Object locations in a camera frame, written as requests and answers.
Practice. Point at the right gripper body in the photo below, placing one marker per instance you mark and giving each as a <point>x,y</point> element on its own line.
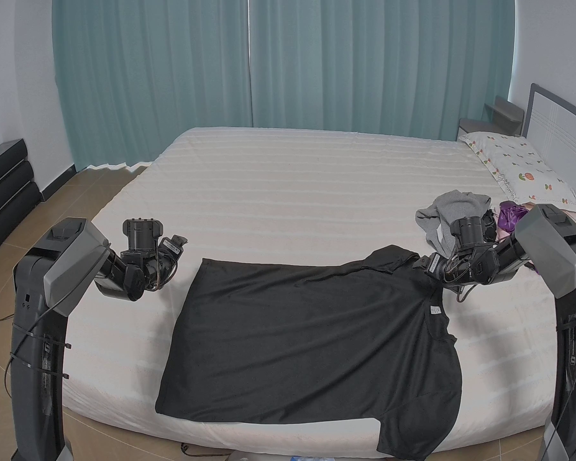
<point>446,269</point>

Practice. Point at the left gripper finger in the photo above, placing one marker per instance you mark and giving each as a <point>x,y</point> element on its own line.
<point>181,240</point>

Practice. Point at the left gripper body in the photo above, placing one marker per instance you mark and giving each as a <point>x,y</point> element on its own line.
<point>161,272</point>

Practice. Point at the black T-shirt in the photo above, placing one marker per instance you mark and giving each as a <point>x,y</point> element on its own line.
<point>307,344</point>

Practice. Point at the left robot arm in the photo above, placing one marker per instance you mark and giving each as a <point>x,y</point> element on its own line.
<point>62,267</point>

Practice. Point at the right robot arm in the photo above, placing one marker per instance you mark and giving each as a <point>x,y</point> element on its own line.
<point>547,248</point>

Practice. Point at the black lace garment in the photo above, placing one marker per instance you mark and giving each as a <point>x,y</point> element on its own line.
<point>488,224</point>

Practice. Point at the grey garment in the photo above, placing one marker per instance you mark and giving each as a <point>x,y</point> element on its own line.
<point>456,207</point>

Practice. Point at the purple garment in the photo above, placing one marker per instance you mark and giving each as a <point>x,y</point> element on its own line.
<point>511,216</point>

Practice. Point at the bed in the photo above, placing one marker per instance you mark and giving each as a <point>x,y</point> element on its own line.
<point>293,199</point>

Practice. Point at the white printed pillow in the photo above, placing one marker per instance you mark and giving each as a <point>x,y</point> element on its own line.
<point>518,166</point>

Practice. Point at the grey bedside table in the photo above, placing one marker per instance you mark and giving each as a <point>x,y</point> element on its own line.
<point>504,113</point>

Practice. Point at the black chest of drawers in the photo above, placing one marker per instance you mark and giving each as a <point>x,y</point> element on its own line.
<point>5,195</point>

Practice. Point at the blue-green curtain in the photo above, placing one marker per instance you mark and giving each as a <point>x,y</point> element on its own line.
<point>153,65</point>
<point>379,51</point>

